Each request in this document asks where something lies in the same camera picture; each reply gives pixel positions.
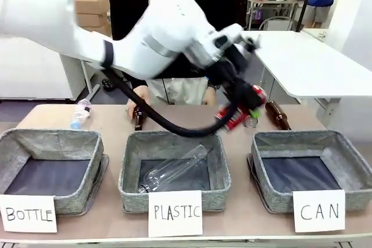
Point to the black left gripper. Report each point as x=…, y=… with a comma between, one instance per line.
x=247, y=94

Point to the brown glass bottle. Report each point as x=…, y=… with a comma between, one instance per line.
x=138, y=118
x=278, y=115

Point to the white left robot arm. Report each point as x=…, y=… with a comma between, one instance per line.
x=162, y=21

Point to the crushed red soda can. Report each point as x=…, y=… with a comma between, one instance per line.
x=236, y=123
x=224, y=114

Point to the grey felt basket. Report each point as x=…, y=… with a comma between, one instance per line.
x=46, y=169
x=174, y=172
x=308, y=169

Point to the paper label reading can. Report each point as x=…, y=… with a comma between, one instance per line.
x=319, y=211

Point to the person's left hand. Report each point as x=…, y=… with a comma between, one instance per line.
x=211, y=97

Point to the person's right hand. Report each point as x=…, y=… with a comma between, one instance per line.
x=141, y=94

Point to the clear glass jar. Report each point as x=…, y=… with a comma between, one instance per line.
x=251, y=122

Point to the white folding table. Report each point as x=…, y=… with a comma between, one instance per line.
x=308, y=59

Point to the grey metal chair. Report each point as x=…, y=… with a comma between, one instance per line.
x=274, y=23

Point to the large clear plastic bottle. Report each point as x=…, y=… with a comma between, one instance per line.
x=171, y=169

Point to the cluttered background workbench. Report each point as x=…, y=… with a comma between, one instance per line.
x=273, y=2

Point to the paper label reading plastic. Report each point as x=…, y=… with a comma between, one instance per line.
x=175, y=213

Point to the person in black top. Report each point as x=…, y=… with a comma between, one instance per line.
x=130, y=4

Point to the crumpled clear plastic bottle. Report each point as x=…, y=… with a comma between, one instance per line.
x=81, y=114

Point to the small cardboard box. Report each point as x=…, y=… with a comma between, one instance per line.
x=94, y=20

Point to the white cabinet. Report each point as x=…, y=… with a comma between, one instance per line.
x=35, y=68

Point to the paper label reading bottle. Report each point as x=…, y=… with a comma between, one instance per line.
x=27, y=214

